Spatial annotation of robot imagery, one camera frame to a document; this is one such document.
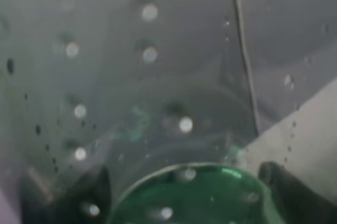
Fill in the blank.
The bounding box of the green transparent plastic bottle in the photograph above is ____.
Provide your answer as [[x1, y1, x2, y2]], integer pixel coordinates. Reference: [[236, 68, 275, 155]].
[[1, 0, 284, 223]]

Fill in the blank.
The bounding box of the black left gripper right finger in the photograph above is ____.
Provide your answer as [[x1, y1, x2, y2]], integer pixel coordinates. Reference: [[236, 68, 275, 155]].
[[258, 161, 336, 223]]

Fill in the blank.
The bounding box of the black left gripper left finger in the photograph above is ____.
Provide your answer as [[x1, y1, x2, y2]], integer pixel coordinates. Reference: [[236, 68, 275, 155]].
[[21, 165, 111, 223]]

